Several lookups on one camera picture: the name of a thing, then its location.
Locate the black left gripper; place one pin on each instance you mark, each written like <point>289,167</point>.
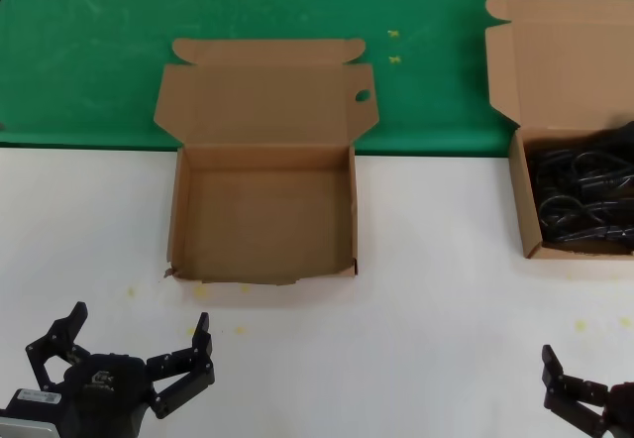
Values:
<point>101,388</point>

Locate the cardboard box with torn edge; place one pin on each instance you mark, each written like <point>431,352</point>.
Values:
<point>267,210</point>

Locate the green table mat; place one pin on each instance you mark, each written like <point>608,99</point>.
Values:
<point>99,61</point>

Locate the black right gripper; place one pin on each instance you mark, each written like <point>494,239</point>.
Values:
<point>621,413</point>

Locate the cardboard box with clean edges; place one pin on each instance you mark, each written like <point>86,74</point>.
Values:
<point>555,71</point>

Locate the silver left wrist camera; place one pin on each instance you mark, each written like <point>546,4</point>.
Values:
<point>30,425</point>

